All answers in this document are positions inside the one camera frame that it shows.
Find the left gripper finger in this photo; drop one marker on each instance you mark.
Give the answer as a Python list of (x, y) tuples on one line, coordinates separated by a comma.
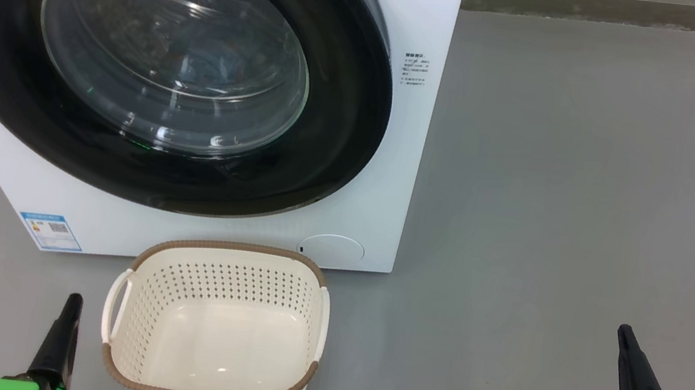
[(58, 351)]

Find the white front-load washing machine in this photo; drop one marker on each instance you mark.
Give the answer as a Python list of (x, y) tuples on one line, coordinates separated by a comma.
[(395, 161)]

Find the blue energy label sticker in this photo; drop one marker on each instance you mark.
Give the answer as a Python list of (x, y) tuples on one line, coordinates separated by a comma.
[(50, 233)]

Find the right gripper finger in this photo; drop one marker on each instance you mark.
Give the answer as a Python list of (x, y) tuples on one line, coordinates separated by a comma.
[(635, 380)]

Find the round white filter cover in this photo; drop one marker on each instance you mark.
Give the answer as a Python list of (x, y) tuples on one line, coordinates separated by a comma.
[(331, 252)]

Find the black round glass washer door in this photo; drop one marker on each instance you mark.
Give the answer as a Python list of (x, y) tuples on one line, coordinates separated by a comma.
[(346, 118)]

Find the cream perforated laundry basket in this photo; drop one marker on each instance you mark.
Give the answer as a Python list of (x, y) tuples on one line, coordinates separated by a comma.
[(210, 355)]

